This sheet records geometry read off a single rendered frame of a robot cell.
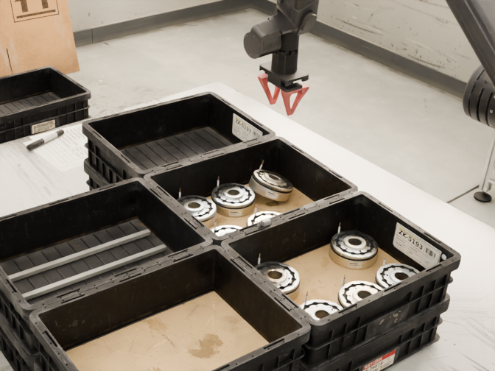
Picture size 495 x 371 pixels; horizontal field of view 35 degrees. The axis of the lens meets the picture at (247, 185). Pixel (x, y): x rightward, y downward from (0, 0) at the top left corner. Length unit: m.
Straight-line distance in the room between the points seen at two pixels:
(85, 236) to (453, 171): 2.47
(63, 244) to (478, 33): 0.98
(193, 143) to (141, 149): 0.14
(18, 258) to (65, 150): 0.71
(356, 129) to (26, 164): 2.25
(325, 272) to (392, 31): 3.38
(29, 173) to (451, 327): 1.19
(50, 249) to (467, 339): 0.92
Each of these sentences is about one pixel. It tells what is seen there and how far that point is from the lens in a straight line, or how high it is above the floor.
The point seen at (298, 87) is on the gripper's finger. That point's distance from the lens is 1.75.
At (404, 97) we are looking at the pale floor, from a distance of 4.62.
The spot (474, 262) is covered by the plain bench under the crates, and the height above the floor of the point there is 0.70.
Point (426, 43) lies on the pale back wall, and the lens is 4.82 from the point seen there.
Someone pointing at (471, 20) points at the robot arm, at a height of 1.48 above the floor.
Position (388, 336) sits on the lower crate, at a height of 0.81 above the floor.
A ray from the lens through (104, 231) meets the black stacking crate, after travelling 1.79.
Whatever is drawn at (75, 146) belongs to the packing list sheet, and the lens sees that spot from 2.39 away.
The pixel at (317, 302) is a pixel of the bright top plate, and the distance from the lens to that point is 1.57.
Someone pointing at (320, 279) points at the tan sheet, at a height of 0.83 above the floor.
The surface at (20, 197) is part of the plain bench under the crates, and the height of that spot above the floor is 0.70.
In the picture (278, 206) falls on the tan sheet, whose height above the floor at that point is 0.83.
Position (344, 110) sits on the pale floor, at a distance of 4.36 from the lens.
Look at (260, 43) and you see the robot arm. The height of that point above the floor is 1.25.
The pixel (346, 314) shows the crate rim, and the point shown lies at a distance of 1.45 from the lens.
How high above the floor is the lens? 1.85
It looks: 31 degrees down
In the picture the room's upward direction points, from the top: 5 degrees clockwise
